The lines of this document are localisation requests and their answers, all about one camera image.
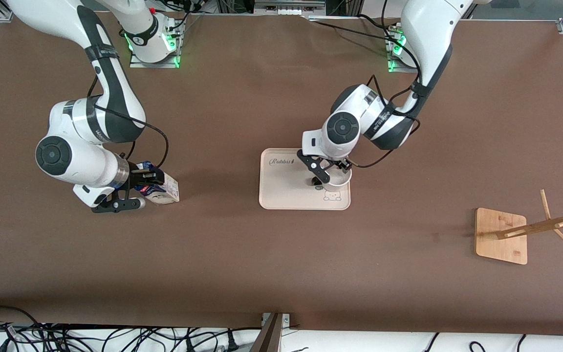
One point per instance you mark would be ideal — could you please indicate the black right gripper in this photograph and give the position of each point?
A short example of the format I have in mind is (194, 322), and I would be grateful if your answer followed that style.
(136, 178)

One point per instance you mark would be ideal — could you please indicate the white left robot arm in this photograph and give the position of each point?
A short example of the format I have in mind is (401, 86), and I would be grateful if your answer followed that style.
(428, 34)

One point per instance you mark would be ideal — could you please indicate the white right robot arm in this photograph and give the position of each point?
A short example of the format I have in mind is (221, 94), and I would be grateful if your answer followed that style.
(81, 161)

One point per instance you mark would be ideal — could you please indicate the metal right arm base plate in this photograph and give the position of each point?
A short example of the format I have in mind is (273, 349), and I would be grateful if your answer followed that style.
(137, 63)

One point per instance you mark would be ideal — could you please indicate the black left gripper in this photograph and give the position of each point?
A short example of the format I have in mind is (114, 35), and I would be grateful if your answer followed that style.
(342, 165)

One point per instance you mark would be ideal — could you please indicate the blue white milk carton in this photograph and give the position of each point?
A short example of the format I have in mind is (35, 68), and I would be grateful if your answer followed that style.
(166, 190)

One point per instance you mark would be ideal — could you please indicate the white power strip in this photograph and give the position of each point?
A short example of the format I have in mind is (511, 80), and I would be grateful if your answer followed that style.
(289, 8)

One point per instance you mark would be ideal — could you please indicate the wooden cup rack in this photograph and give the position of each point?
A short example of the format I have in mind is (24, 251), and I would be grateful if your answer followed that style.
(499, 234)

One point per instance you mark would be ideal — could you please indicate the cream rabbit print tray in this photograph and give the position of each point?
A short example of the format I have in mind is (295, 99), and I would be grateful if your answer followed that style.
(286, 186)

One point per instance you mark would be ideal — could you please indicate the black power plug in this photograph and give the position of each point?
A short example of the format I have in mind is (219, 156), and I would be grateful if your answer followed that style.
(232, 342)

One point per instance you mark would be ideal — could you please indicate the aluminium profile with bracket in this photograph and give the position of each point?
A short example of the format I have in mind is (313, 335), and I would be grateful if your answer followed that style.
(269, 337)

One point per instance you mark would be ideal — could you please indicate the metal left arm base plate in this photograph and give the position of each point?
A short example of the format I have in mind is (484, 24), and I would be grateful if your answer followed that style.
(393, 54)

